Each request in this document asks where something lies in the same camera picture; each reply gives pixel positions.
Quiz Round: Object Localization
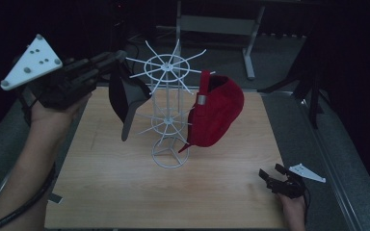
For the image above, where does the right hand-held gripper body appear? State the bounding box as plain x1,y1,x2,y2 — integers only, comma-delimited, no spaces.
269,163,328,200

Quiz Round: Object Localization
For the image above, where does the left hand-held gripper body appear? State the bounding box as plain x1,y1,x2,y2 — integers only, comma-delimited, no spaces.
0,33,98,111

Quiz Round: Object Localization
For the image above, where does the grey visor cap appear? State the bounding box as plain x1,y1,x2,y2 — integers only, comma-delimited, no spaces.
107,61,153,142

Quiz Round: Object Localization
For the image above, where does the white wire hat rack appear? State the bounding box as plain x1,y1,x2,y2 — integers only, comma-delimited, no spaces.
124,38,217,169

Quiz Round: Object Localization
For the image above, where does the red baseball cap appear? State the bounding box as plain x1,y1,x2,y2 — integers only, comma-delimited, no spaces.
177,68,246,154

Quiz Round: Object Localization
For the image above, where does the person's right hand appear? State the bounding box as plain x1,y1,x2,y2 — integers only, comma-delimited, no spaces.
275,192,307,231

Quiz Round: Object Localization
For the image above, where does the person's left hand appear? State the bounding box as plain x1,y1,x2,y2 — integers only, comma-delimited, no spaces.
28,91,93,133

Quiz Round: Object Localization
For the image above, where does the grey tape piece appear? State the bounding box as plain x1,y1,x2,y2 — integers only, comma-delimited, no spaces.
47,192,64,204

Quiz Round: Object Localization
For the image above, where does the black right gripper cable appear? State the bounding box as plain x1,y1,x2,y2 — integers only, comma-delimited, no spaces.
302,188,312,224

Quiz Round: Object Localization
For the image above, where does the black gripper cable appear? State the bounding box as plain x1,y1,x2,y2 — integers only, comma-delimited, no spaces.
0,162,58,231
302,188,312,224

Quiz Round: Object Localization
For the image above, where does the white metal desk frame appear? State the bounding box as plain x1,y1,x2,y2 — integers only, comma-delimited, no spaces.
172,0,267,81

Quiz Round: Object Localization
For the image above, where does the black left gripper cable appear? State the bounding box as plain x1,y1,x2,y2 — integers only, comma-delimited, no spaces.
0,162,58,231

